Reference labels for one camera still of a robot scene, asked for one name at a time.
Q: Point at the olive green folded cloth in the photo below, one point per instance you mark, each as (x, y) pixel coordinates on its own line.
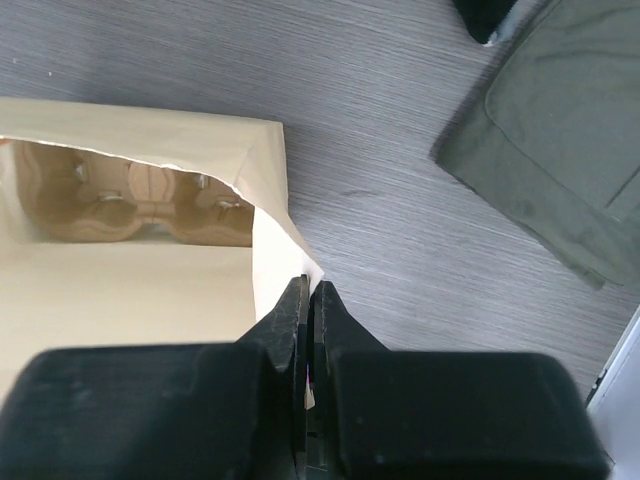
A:
(552, 139)

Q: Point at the aluminium frame rail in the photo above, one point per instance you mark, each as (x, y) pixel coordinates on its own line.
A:
(613, 405)

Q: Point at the brown pulp cup carrier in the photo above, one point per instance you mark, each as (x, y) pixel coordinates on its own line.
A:
(80, 196)

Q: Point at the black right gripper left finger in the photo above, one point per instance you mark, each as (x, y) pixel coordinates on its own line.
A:
(169, 411)

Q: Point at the brown paper takeout bag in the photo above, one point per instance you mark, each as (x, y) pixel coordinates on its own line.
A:
(152, 288)

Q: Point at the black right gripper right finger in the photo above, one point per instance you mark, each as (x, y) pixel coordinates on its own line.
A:
(400, 414)

